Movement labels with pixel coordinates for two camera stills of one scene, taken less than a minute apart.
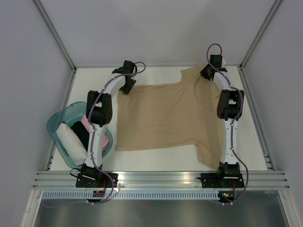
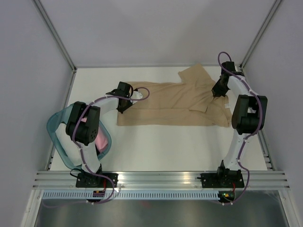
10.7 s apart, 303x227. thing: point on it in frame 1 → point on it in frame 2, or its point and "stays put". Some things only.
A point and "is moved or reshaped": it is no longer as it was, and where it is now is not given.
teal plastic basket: x=70 y=114 stays put
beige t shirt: x=164 y=116 is moved or reshaped
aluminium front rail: x=66 y=179 stays put
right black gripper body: x=204 y=71 → x=219 y=89
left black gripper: x=127 y=91 → x=130 y=103
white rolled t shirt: x=72 y=144 stays put
